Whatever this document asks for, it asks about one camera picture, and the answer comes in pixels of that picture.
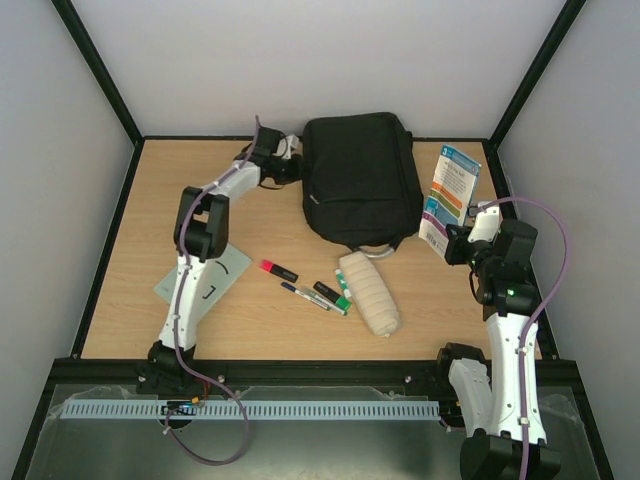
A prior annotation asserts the black student bag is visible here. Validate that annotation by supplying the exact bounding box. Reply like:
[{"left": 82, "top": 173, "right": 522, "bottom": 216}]
[{"left": 301, "top": 112, "right": 424, "bottom": 251}]

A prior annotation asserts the beige fabric pencil case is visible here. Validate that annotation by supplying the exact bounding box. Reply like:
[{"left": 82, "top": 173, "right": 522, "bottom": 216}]
[{"left": 338, "top": 252, "right": 400, "bottom": 338}]

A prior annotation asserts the children's reader book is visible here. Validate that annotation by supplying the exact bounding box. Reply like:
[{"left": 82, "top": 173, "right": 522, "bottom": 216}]
[{"left": 418, "top": 145, "right": 481, "bottom": 257}]

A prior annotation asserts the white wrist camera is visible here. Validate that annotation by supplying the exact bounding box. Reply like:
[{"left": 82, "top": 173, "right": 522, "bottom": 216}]
[
  {"left": 253, "top": 126, "right": 300, "bottom": 160},
  {"left": 468, "top": 201, "right": 501, "bottom": 243}
]

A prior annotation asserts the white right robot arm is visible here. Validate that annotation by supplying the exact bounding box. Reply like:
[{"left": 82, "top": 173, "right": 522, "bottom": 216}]
[{"left": 436, "top": 219, "right": 561, "bottom": 479}]

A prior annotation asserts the light blue cable duct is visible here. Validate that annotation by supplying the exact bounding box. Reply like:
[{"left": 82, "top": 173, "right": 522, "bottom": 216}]
[{"left": 60, "top": 399, "right": 441, "bottom": 421}]

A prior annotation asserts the red highlighter marker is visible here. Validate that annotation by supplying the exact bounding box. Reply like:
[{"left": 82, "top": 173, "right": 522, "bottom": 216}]
[{"left": 260, "top": 260, "right": 299, "bottom": 283}]

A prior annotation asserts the grey booklet with G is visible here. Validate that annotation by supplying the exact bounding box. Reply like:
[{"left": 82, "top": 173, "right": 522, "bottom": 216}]
[{"left": 153, "top": 244, "right": 252, "bottom": 305}]

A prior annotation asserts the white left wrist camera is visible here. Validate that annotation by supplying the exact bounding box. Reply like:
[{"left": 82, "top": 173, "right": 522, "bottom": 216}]
[{"left": 253, "top": 126, "right": 300, "bottom": 160}]

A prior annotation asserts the blue capped pen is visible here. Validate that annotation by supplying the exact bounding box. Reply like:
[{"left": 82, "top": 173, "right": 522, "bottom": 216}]
[{"left": 281, "top": 281, "right": 329, "bottom": 311}]

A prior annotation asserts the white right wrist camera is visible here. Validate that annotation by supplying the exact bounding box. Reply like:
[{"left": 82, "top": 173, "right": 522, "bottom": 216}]
[{"left": 468, "top": 201, "right": 501, "bottom": 243}]

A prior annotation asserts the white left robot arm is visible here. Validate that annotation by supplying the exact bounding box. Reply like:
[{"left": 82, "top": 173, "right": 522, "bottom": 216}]
[{"left": 148, "top": 153, "right": 303, "bottom": 373}]

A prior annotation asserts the white green glue stick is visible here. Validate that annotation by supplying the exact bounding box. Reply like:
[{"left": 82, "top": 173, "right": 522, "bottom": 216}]
[{"left": 335, "top": 269, "right": 352, "bottom": 300}]

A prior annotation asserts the green capped thin pen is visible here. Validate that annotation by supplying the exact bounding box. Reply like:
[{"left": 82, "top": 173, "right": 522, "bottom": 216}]
[{"left": 302, "top": 288, "right": 347, "bottom": 316}]

